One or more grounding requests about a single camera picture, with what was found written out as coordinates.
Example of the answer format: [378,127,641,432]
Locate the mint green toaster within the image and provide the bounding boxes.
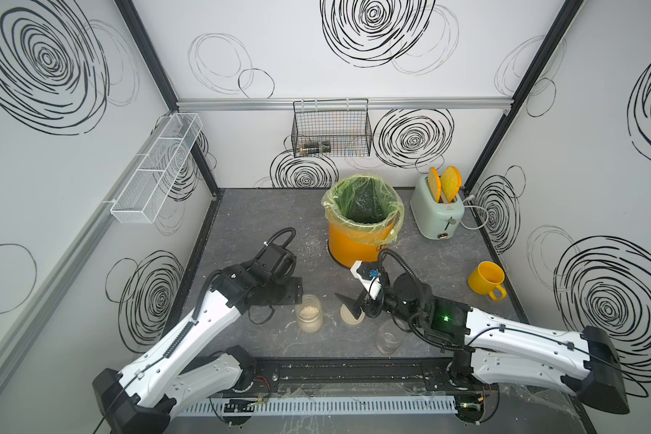
[410,175,465,241]

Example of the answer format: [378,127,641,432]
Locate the dark item in basket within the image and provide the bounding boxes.
[298,140,332,156]

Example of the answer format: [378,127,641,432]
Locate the right yellow toast slice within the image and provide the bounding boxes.
[439,166,462,203]

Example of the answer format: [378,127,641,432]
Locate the beige jar lid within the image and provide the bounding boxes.
[340,305,366,327]

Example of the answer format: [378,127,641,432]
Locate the orange trash bin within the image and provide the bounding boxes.
[327,214,403,268]

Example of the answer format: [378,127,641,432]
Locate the white slotted cable duct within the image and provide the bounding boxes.
[181,396,458,418]

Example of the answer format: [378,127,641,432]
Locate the black wire wall basket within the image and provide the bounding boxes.
[290,99,374,158]

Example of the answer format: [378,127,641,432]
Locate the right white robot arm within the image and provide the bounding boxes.
[338,269,630,414]

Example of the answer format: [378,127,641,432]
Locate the yellow toast slice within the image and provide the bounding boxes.
[439,166,462,203]
[427,167,442,204]

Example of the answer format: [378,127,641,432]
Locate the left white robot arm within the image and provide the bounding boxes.
[92,242,303,433]

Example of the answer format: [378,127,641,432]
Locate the left yellow toast slice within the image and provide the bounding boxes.
[427,167,442,204]

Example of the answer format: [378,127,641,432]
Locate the yellow mug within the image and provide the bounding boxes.
[468,261,507,302]

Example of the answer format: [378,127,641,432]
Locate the beige lidded oatmeal jar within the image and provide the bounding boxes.
[296,294,323,334]

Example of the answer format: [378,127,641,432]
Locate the white toaster power cable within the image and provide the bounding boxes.
[458,193,490,231]

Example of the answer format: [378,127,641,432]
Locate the clear jar with oatmeal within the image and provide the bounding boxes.
[375,319,406,356]

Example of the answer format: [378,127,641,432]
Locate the green plastic bin liner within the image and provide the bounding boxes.
[321,174,405,247]

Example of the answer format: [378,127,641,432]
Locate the white wire wall shelf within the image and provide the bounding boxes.
[110,112,203,224]

